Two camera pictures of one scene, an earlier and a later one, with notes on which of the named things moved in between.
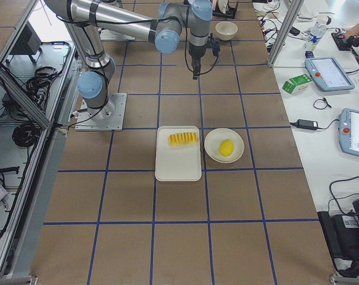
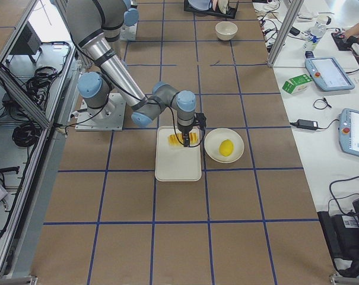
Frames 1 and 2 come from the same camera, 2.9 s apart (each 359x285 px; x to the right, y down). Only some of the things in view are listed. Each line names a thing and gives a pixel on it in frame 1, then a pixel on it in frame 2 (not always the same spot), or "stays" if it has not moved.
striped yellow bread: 181,139 stays
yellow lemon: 226,147 stays
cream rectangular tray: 177,163 stays
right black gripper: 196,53 -> 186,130
